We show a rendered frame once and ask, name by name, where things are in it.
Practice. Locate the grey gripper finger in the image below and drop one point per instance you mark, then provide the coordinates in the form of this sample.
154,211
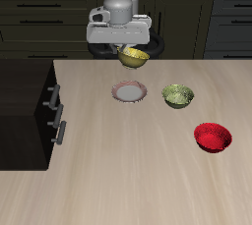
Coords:
123,48

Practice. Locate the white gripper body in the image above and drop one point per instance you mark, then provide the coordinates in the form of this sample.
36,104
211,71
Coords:
118,34

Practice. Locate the yellow bowl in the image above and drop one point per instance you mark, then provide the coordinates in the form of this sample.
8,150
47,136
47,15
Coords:
134,59

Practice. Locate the white plate with pink rim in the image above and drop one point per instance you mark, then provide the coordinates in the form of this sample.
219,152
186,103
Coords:
129,92

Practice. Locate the green bowl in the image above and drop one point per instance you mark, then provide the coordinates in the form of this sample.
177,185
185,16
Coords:
177,96

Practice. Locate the red bowl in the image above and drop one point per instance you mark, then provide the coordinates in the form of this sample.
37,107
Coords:
212,137

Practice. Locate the dark kitchen cupboards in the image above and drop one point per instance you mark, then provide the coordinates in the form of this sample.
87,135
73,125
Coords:
39,22

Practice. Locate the dark wooden cabinet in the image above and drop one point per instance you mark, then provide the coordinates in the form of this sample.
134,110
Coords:
23,114

